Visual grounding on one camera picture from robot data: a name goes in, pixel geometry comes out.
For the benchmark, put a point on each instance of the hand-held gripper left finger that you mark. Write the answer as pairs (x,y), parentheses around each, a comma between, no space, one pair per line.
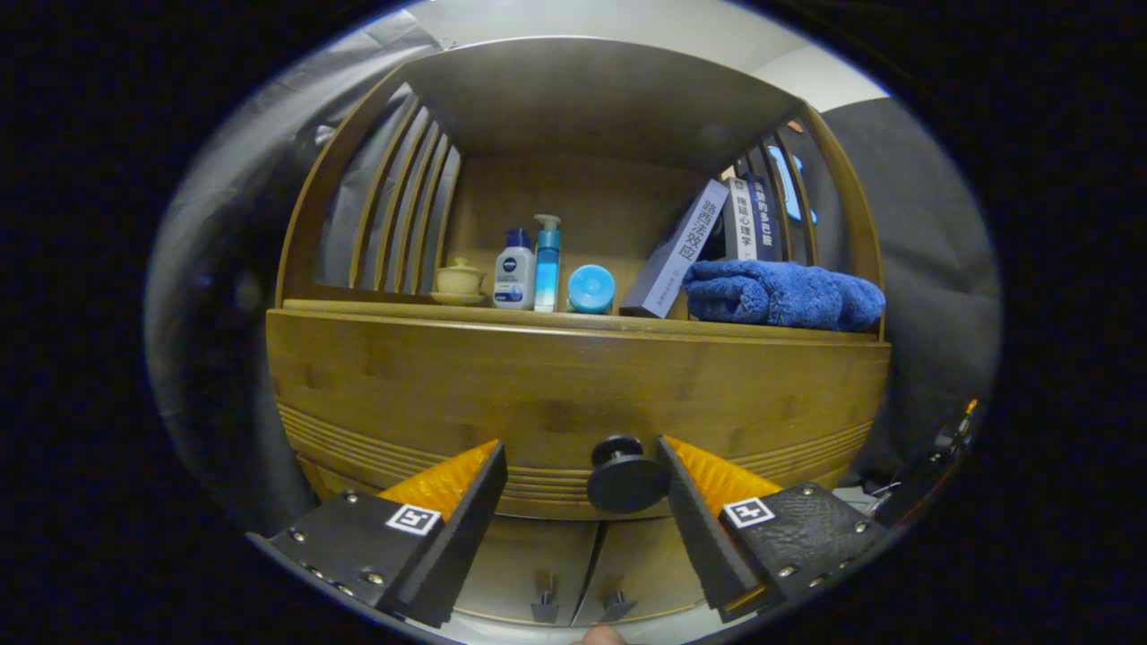
(448,555)

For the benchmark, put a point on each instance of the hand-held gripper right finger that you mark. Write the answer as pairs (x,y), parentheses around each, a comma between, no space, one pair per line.
(699,528)

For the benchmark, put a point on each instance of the black round drawer knob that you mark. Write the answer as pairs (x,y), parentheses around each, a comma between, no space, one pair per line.
(623,484)

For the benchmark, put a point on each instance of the wooden drawer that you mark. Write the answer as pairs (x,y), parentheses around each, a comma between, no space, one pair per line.
(538,385)

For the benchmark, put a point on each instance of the light blue tube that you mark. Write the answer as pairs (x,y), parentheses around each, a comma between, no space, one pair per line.
(591,288)

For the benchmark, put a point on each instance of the wooden countertop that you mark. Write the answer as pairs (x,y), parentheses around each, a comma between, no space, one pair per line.
(538,313)

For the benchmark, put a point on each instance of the wooden cabinet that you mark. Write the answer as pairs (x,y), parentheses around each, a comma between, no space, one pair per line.
(591,90)

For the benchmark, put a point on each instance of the black equipment box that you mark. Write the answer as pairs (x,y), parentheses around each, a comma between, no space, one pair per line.
(914,488)

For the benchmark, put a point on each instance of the blue fluffy towel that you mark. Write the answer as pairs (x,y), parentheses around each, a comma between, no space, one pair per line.
(780,296)

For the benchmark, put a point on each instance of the orange tipped tool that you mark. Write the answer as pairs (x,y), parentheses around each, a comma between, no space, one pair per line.
(954,434)

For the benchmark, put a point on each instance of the cream lidded teacup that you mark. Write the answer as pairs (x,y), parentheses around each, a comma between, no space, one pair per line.
(459,282)

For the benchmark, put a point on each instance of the pale grey book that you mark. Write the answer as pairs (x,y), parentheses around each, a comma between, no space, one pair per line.
(676,255)

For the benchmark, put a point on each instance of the white bottle blue cap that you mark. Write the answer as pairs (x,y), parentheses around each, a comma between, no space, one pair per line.
(513,282)

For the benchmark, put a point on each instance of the blue pump bottle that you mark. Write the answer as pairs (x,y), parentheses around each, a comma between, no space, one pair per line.
(547,269)

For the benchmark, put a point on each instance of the white spine book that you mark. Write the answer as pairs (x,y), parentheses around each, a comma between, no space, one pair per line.
(742,219)

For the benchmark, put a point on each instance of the dark blue book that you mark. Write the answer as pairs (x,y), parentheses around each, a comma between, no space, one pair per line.
(764,215)

